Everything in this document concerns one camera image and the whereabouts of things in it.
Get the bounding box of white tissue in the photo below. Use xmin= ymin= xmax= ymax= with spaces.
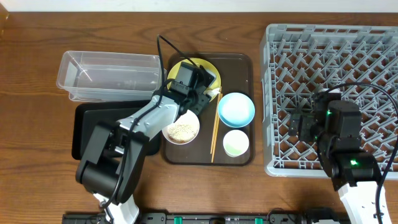
xmin=205 ymin=88 xmax=220 ymax=97

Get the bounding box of white rice bowl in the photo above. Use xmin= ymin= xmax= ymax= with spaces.
xmin=162 ymin=110 xmax=200 ymax=145

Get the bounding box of light blue bowl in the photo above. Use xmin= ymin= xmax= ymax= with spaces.
xmin=218 ymin=92 xmax=256 ymax=128

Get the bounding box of white green cup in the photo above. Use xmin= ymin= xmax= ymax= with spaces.
xmin=223 ymin=129 xmax=249 ymax=157

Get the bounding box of pile of rice grains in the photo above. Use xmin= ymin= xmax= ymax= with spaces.
xmin=167 ymin=123 xmax=199 ymax=144

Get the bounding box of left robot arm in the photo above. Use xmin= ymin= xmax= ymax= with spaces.
xmin=75 ymin=61 xmax=221 ymax=223

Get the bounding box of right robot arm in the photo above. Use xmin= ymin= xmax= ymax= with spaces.
xmin=288 ymin=89 xmax=391 ymax=223

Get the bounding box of grey plastic dishwasher rack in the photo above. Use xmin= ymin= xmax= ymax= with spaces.
xmin=260 ymin=24 xmax=397 ymax=180

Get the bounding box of clear plastic waste bin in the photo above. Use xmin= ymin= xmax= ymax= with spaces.
xmin=56 ymin=50 xmax=167 ymax=102

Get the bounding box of black waste tray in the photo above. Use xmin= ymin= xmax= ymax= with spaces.
xmin=72 ymin=100 xmax=149 ymax=160

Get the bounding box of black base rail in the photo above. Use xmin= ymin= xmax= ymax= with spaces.
xmin=61 ymin=207 xmax=352 ymax=224

